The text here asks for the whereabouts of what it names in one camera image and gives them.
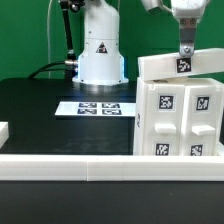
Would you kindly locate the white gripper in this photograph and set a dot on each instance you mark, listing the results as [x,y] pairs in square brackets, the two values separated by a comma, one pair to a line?
[187,11]

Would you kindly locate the white tag base sheet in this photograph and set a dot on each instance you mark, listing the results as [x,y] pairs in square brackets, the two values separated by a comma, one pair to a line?
[101,109]

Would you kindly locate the white cabinet body box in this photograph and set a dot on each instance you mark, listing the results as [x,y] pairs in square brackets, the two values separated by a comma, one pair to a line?
[141,104]

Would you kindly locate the white cabinet door panel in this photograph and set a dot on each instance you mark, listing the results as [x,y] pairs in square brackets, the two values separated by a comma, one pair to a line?
[202,112]
[163,119]

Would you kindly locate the white cabinet top block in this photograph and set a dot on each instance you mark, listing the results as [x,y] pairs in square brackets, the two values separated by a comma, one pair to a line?
[172,65]

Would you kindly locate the white U-shaped fence frame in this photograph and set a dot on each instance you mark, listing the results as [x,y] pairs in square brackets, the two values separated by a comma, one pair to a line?
[111,168]

